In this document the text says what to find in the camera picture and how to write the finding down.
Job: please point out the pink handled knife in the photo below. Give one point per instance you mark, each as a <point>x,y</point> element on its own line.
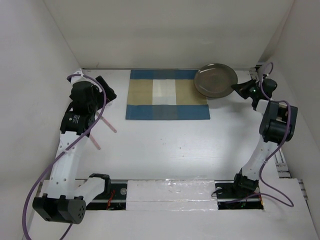
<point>108,124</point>

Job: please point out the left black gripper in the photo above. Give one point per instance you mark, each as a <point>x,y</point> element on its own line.
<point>110,95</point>

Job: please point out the clear plastic cup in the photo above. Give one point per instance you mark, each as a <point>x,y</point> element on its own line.
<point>109,103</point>

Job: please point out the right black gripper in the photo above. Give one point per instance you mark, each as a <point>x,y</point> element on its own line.
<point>241,88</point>

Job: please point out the pink handled fork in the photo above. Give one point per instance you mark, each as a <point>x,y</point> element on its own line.
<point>95,143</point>

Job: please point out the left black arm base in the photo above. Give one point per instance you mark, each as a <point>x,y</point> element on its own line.
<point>114,200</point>

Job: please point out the dark olive round plate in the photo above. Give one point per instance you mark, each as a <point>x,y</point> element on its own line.
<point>215,80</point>

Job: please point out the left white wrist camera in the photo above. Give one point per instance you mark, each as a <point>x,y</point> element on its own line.
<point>76,76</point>

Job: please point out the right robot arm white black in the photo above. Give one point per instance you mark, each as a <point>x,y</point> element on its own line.
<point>277,127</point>

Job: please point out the blue beige cloth placemat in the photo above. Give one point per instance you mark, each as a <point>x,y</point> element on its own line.
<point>165,95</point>

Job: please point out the aluminium rail right side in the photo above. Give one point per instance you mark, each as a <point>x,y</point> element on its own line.
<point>279,158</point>

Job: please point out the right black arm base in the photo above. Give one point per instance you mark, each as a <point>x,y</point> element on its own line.
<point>230,199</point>

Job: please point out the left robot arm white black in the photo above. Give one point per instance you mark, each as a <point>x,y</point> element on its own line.
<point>63,201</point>

